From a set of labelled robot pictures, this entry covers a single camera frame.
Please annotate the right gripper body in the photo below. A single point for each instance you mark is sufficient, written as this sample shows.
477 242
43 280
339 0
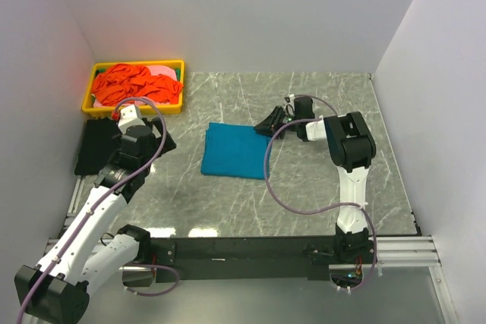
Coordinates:
296 117

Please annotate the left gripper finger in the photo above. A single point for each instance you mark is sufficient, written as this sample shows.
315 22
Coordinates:
158 127
168 145

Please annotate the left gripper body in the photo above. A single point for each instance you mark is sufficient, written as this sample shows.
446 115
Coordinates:
156 145

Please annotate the teal t shirt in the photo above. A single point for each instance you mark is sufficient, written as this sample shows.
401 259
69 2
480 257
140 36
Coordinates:
235 151

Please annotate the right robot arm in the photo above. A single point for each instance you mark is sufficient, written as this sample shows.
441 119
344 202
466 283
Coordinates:
352 150

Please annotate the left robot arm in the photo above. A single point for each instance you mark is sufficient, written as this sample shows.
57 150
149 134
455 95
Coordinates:
58 288

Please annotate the black folded t shirt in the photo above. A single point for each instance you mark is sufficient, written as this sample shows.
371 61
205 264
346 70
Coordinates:
97 145

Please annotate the orange t shirt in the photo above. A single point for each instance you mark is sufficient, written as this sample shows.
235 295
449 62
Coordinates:
133 83

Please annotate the yellow plastic bin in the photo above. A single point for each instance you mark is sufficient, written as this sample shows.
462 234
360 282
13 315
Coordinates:
111 82

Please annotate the green garment in bin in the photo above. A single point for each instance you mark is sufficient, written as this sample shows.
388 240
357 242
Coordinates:
157 70

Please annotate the black base beam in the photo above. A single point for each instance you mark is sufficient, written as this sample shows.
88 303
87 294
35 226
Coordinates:
208 258

